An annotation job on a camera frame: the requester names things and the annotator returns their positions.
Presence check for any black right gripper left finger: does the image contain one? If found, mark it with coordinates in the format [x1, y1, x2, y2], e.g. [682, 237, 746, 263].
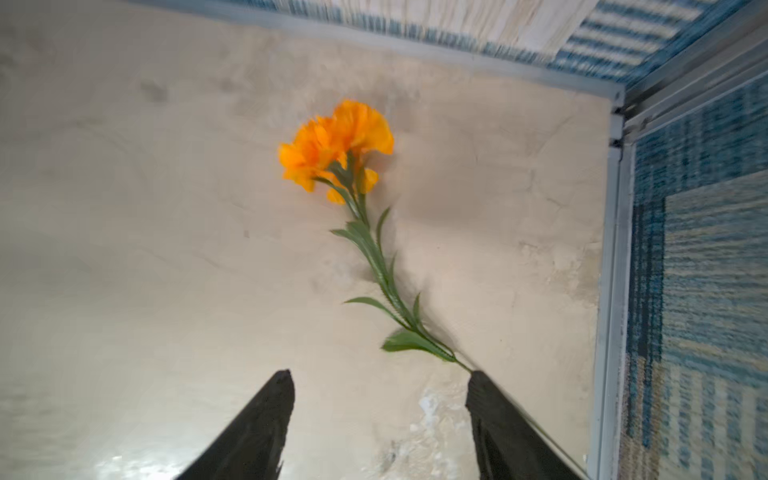
[179, 370, 295, 480]

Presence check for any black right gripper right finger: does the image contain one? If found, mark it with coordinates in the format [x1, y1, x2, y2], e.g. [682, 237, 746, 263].
[466, 370, 579, 480]

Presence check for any orange artificial flower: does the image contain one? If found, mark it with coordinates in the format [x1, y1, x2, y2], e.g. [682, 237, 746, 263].
[277, 99, 589, 478]

